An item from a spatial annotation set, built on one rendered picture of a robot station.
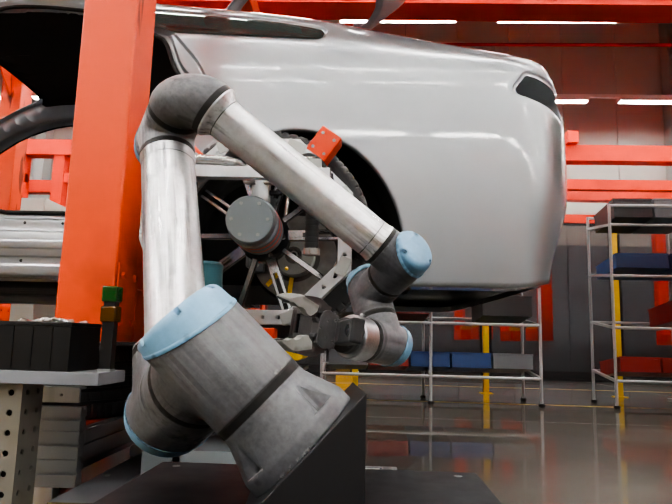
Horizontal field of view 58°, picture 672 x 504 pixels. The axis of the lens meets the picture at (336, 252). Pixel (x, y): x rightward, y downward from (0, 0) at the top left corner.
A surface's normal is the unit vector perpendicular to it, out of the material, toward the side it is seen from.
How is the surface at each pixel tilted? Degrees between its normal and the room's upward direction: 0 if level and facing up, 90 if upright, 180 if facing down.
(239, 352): 74
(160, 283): 69
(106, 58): 90
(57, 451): 90
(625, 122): 90
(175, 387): 124
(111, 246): 90
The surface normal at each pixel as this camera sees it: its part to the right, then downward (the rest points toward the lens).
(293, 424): -0.07, -0.49
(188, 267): 0.68, -0.50
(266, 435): -0.32, -0.25
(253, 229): -0.03, -0.14
